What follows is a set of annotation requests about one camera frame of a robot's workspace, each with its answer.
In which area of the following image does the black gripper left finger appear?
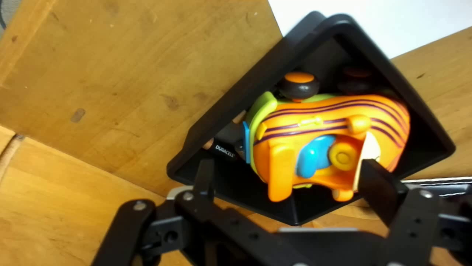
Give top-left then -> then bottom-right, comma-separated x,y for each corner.
194,158 -> 216,198

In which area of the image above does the orange toy car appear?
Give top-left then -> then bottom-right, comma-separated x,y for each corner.
242,72 -> 410,202

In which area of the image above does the white paper sheet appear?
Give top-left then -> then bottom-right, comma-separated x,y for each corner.
269,0 -> 472,57

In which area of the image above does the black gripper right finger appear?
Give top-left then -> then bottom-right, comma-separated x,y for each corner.
359,159 -> 409,226

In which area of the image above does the wooden roll-top desk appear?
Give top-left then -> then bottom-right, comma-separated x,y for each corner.
0,0 -> 472,266

